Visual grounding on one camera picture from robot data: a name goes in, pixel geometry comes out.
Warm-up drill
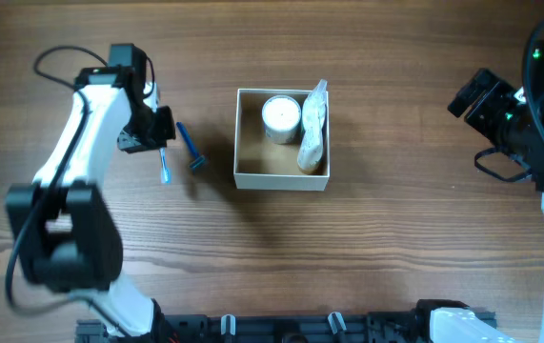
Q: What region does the blue white toothbrush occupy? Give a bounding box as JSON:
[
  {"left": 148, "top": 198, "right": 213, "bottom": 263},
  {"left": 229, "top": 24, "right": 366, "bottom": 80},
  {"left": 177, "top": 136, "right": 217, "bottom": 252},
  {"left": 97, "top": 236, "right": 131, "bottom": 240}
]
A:
[{"left": 159, "top": 148, "right": 171, "bottom": 184}]

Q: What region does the blue disposable razor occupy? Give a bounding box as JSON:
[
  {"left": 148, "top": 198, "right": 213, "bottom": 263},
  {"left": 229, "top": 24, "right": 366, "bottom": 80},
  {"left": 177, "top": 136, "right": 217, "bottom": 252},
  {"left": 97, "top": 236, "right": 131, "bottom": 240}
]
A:
[{"left": 176, "top": 122, "right": 207, "bottom": 172}]

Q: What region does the clear cotton swab tub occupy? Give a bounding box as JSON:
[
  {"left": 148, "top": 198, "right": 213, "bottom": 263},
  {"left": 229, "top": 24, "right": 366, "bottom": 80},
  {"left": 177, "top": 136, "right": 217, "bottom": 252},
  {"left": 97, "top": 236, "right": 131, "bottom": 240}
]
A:
[{"left": 261, "top": 95, "right": 301, "bottom": 145}]

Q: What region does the white floral lotion tube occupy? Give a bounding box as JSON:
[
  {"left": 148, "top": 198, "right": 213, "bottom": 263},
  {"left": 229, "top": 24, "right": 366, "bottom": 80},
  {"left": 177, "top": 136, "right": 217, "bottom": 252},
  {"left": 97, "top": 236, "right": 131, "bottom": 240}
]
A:
[{"left": 297, "top": 100, "right": 325, "bottom": 174}]

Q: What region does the dark mouthwash spray bottle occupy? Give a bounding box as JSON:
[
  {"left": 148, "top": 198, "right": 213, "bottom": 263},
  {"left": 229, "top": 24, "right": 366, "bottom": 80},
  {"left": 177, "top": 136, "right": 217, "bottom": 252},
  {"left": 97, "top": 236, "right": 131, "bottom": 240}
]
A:
[{"left": 301, "top": 79, "right": 328, "bottom": 131}]

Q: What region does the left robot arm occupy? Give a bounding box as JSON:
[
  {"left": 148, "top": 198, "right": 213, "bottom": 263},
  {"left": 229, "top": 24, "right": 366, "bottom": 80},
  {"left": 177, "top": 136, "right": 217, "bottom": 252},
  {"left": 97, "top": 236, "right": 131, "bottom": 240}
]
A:
[{"left": 5, "top": 43, "right": 179, "bottom": 342}]

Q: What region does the beige open cardboard box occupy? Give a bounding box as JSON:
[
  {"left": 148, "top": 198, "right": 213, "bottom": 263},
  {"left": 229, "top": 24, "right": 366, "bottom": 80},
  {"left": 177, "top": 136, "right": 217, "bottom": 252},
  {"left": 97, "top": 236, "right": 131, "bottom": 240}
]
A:
[{"left": 232, "top": 88, "right": 331, "bottom": 192}]

